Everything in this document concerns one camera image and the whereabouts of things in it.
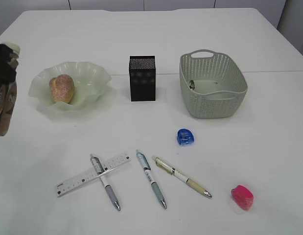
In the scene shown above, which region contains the clear plastic ruler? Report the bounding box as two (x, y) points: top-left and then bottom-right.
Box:
(54, 152), (130, 198)

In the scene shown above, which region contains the brown coffee drink bottle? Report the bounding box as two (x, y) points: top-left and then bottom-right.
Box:
(0, 42), (20, 137)

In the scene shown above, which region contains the sugared bread roll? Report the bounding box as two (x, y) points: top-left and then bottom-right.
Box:
(49, 74), (75, 103)

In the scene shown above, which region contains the pale green wavy glass bowl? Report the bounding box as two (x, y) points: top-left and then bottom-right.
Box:
(28, 62), (111, 111)

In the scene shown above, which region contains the grey grip clear pen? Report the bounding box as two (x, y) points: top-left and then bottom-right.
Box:
(90, 155), (121, 211)

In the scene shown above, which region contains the blue clip grey pen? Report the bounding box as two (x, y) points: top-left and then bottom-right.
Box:
(136, 149), (167, 210)

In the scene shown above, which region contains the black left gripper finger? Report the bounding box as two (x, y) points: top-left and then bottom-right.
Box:
(0, 44), (17, 83)

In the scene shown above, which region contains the pink pencil sharpener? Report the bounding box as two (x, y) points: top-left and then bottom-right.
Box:
(231, 185), (254, 211)

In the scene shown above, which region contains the pale green plastic basket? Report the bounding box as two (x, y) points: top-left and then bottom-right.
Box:
(179, 49), (248, 118)

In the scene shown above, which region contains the cream green pen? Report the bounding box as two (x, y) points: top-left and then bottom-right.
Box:
(152, 156), (212, 198)

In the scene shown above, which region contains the paper ball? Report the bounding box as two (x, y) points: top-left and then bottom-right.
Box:
(188, 80), (195, 91)

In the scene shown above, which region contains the blue pencil sharpener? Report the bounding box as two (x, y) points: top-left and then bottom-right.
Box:
(177, 128), (194, 146)

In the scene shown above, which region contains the black perforated pen holder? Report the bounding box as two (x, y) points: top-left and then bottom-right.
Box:
(129, 56), (156, 102)

